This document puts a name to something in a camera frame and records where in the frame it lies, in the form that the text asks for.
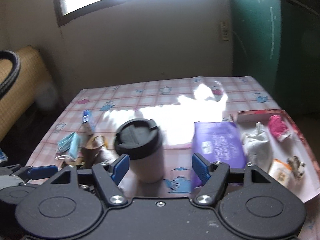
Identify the brown crumpled paper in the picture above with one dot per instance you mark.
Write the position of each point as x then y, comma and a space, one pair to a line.
92, 152

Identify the small blue white box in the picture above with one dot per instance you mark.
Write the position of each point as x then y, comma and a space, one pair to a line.
88, 122

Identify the woven rattan chair back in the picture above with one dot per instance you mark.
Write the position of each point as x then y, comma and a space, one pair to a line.
34, 84

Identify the orange white packet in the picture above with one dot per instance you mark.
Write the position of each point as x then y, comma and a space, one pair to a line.
280, 171

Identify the blue plaid cloth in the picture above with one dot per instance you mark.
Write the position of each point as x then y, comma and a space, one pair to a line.
3, 157

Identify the wall power outlet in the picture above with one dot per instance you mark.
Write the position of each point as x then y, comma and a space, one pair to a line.
224, 31

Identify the white rolled towel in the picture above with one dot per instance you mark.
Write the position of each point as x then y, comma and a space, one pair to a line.
107, 157

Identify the green door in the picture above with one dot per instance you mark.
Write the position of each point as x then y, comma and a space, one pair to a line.
277, 43

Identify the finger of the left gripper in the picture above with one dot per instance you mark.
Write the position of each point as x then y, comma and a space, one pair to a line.
30, 177
48, 171

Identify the blue face masks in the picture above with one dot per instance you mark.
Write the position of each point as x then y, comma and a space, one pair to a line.
67, 148

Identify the white crumpled cloth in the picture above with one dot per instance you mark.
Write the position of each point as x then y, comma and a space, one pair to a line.
257, 147

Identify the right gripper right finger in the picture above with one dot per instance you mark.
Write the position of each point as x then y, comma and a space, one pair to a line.
213, 177

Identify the small plush animal toy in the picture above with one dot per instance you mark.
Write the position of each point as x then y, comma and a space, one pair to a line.
297, 167

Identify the pink white sock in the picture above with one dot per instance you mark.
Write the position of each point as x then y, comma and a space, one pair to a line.
278, 128

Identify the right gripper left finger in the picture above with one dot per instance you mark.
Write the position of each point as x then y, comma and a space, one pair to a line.
108, 178

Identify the purple wet wipes pack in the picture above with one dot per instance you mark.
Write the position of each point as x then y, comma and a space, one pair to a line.
219, 141

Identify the pink checkered tablecloth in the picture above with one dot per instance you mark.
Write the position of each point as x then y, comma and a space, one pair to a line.
175, 106

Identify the white cup with black lid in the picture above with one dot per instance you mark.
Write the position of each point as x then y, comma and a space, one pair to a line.
142, 140

